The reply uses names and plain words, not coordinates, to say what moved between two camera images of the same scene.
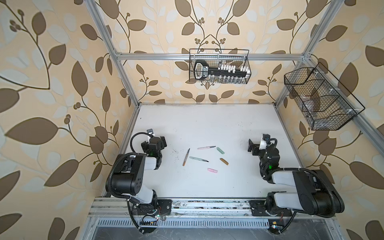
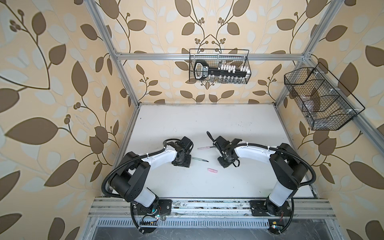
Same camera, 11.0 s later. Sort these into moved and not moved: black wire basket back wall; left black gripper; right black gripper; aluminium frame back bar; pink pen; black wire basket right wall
Moved: right black gripper; left black gripper
Not moved: pink pen; black wire basket right wall; black wire basket back wall; aluminium frame back bar
